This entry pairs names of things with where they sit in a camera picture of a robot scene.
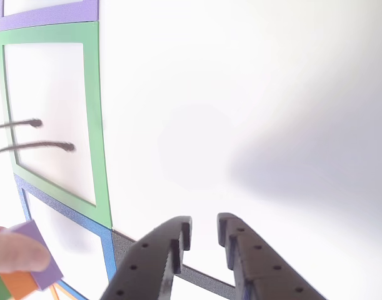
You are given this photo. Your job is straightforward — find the blue square frame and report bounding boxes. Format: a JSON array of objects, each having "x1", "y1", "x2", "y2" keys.
[{"x1": 14, "y1": 173, "x2": 118, "y2": 300}]

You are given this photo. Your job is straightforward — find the orange cube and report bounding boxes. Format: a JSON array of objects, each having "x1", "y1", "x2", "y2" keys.
[{"x1": 0, "y1": 271, "x2": 38, "y2": 300}]

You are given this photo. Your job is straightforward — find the thin dark wire end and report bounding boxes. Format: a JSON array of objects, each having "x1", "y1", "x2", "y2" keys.
[
  {"x1": 0, "y1": 141, "x2": 76, "y2": 156},
  {"x1": 0, "y1": 118, "x2": 43, "y2": 131}
]

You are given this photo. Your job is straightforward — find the green square frame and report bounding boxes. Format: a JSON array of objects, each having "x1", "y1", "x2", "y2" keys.
[{"x1": 0, "y1": 21, "x2": 113, "y2": 229}]

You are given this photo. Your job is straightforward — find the orange square frame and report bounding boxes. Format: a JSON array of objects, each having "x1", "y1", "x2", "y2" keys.
[{"x1": 49, "y1": 279, "x2": 73, "y2": 300}]

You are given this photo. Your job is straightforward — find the black square frame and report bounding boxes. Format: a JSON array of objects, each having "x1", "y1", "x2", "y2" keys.
[{"x1": 111, "y1": 229, "x2": 238, "y2": 298}]

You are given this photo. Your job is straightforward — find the purple cube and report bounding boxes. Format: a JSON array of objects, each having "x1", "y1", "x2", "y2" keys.
[{"x1": 11, "y1": 219, "x2": 64, "y2": 291}]

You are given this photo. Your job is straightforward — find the person's hand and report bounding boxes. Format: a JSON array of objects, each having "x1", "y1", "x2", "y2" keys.
[{"x1": 0, "y1": 204, "x2": 53, "y2": 274}]

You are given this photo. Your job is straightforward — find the purple square frame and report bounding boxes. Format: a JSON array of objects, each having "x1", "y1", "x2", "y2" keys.
[{"x1": 0, "y1": 0, "x2": 100, "y2": 32}]

